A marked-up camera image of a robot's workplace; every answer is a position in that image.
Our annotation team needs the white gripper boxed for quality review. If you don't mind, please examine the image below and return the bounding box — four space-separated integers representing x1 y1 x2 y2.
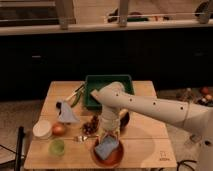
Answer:
98 117 120 140

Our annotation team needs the blue sponge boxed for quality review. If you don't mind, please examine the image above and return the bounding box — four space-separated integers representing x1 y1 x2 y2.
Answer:
95 136 119 160

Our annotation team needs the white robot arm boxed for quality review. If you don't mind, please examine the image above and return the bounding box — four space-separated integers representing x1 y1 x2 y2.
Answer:
91 82 213 171

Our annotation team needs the red bowl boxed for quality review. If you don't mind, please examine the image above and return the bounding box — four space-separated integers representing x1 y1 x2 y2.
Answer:
91 139 124 168

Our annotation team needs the white bowl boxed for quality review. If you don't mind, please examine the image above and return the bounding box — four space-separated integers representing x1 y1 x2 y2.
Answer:
33 120 52 139

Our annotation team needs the bunch of dark grapes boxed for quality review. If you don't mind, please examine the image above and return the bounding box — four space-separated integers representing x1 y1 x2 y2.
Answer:
82 116 99 135

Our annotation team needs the metal fork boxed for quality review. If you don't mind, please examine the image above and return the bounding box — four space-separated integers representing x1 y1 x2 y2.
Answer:
73 135 98 142

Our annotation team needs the green plastic tray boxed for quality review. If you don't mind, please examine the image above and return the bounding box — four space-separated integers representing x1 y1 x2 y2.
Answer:
83 74 134 110

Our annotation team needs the wooden table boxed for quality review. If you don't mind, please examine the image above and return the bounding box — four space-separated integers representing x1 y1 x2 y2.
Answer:
24 81 176 171

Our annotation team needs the orange onion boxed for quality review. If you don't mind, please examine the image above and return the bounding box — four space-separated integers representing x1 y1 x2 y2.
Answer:
52 123 66 136

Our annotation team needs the green plastic cup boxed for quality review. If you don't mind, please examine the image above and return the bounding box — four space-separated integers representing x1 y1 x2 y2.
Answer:
49 139 65 156

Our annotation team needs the green handled utensil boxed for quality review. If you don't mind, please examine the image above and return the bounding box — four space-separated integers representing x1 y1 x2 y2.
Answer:
71 90 83 108

